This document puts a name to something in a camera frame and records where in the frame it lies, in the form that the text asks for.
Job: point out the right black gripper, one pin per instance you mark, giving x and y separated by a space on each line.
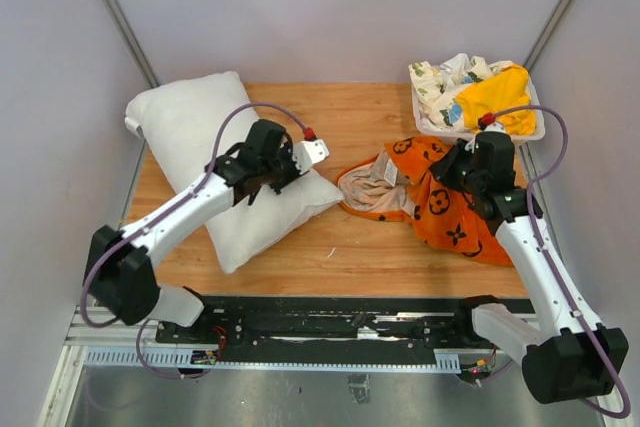
441 170

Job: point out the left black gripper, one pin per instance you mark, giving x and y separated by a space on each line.
286 151

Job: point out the orange black-patterned plush pillowcase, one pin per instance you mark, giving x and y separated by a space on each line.
440 217

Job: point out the white pillow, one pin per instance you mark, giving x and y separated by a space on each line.
180 121

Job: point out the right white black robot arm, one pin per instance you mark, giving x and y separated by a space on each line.
570 354

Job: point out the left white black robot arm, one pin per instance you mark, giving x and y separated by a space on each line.
120 266

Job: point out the white pillowcase care tag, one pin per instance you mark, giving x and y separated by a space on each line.
390 174

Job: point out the yellow and white floral cloth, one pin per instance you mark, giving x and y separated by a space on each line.
449 98

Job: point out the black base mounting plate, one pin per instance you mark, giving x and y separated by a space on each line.
325 324

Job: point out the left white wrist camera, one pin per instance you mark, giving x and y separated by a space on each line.
307 154

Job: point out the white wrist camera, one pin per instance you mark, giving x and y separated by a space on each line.
307 154
493 128

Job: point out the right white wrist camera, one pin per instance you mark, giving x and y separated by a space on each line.
493 128

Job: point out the grey slotted cable duct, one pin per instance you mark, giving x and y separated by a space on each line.
264 357

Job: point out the left aluminium corner post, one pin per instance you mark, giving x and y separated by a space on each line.
131 42

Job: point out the aluminium corner post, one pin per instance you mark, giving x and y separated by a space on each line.
555 19
131 42

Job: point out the right aluminium corner post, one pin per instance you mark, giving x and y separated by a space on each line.
555 19

